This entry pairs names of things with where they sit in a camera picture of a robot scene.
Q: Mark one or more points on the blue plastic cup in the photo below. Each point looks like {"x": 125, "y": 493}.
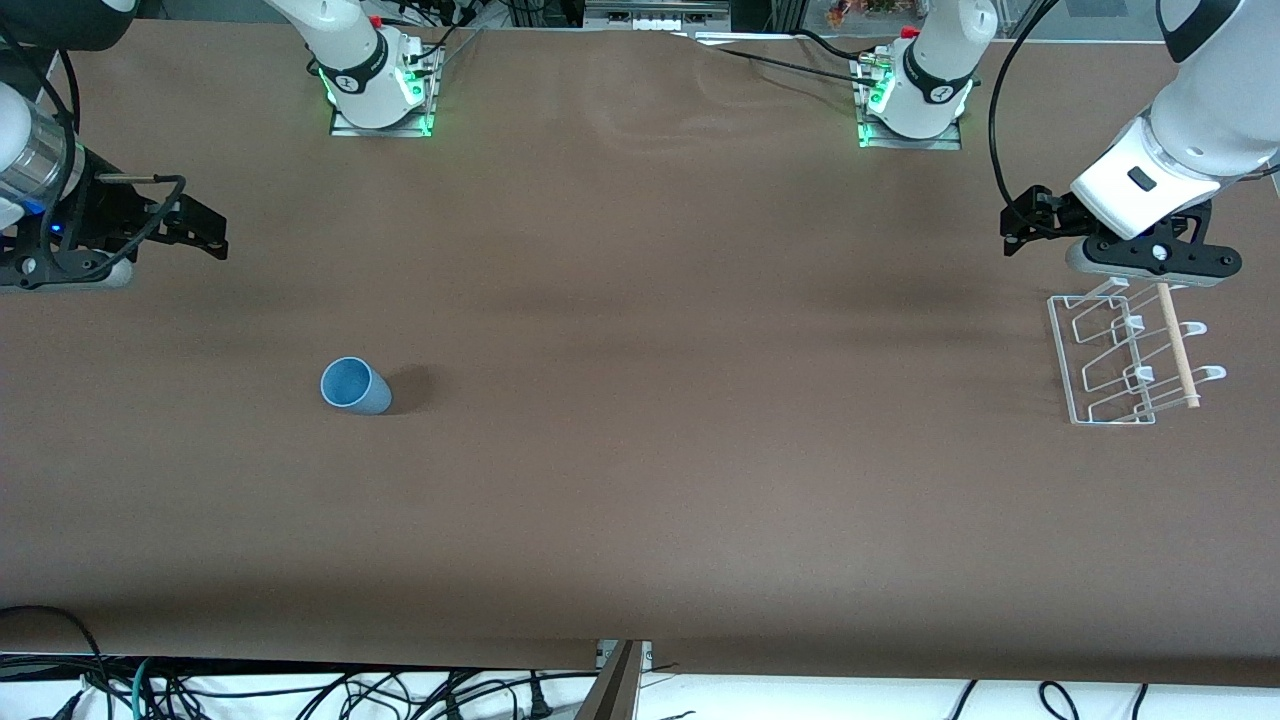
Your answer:
{"x": 350, "y": 385}

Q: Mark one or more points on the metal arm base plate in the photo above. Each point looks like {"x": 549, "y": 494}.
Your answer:
{"x": 900, "y": 143}
{"x": 385, "y": 128}

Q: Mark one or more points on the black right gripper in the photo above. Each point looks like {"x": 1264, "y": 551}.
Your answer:
{"x": 112, "y": 208}

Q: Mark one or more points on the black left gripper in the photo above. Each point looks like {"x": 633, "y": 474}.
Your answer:
{"x": 1053, "y": 215}

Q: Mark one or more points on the small metal bracket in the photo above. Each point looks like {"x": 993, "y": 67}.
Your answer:
{"x": 645, "y": 655}

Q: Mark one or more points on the grey power strip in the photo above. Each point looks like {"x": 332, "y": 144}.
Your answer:
{"x": 655, "y": 18}

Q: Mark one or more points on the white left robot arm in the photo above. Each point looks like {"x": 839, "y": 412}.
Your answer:
{"x": 940, "y": 60}

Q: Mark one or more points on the wooden beam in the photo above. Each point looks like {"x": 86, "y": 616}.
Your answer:
{"x": 612, "y": 690}

